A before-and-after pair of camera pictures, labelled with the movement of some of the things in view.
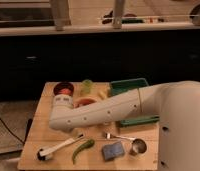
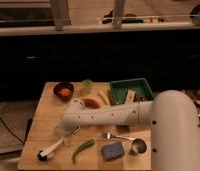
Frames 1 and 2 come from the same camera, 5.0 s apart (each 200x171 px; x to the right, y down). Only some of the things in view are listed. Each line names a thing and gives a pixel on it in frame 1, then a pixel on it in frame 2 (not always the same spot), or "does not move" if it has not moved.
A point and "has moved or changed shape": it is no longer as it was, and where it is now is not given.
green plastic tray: (120, 87) does not move
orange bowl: (84, 102) does not move
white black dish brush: (47, 152) has moved or changed shape
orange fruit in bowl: (65, 91) does not move
